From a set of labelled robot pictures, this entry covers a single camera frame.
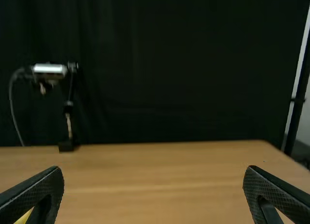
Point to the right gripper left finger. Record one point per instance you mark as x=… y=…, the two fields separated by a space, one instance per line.
x=29 y=192

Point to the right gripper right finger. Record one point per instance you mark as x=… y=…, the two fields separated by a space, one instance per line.
x=273 y=187

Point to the black clamp stand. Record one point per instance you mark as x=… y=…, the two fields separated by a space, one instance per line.
x=66 y=146

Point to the silver camera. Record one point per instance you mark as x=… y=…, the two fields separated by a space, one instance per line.
x=48 y=69

